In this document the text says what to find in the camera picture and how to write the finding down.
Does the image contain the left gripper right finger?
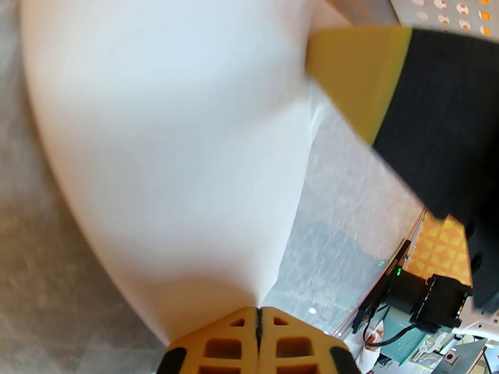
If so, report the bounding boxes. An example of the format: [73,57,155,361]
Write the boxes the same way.
[259,306,361,374]

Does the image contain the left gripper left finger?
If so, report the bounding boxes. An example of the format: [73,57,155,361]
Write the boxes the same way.
[156,306,260,374]

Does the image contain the white paper napkin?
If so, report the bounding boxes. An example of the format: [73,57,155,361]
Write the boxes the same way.
[21,0,353,346]

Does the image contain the white plastic perforated basket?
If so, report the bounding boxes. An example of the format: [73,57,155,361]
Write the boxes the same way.
[304,0,499,40]

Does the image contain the small electronics board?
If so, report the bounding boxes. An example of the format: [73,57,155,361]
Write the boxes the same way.
[380,310,429,365]

